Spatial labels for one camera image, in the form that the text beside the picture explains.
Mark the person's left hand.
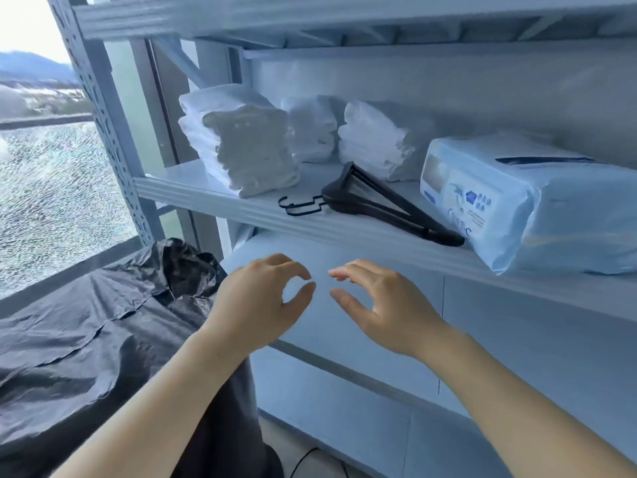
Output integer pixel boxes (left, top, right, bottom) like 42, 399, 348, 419
206, 253, 317, 356

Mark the person's right hand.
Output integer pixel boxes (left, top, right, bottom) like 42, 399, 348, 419
328, 259, 451, 359

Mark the person's right forearm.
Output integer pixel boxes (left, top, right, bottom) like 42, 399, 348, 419
415, 326, 637, 478

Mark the person's left forearm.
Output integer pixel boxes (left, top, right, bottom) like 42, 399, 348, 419
50, 326, 249, 478

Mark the grey metal shelving rack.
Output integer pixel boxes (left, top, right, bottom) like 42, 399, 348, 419
46, 0, 637, 478

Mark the black plastic clothes hanger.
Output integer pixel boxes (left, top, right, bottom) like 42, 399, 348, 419
278, 161, 466, 248

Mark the stack of white folded towels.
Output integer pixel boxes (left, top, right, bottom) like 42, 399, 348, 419
178, 84, 301, 199
280, 95, 344, 164
337, 99, 439, 183

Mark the black plastic garbage bag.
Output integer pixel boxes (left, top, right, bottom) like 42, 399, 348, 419
0, 238, 284, 478

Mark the light blue plastic-wrapped package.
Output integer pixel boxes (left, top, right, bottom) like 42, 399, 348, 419
419, 131, 637, 277

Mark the shattered glass window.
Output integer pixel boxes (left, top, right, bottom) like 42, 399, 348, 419
0, 0, 150, 299

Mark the black cable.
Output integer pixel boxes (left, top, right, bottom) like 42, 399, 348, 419
289, 445, 351, 478

